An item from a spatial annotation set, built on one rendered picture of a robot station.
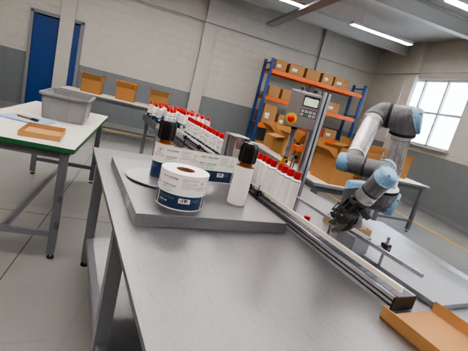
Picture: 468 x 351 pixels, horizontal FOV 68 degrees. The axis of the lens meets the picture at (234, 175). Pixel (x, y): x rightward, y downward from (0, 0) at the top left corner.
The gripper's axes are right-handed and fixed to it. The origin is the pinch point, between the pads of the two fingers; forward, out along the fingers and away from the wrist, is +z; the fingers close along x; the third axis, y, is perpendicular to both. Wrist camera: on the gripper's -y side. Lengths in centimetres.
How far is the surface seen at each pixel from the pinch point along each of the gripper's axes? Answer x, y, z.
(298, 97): -72, -2, -17
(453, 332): 49, -8, -16
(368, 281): 27.0, 5.9, -7.6
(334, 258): 12.2, 5.8, 1.8
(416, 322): 43.5, 1.5, -13.4
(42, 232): -85, 107, 135
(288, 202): -27.8, 1.8, 16.7
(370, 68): -702, -660, 154
